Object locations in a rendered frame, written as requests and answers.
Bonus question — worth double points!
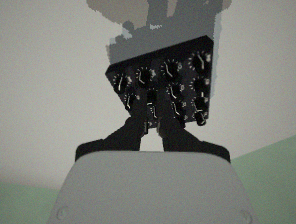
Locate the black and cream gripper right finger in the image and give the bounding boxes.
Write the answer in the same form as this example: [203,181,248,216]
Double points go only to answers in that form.
[156,89,231,164]

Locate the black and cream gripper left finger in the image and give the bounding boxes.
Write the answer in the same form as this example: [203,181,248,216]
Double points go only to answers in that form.
[75,88,147,161]

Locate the black knob box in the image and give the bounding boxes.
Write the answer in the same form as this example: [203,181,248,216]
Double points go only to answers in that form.
[105,35,214,135]

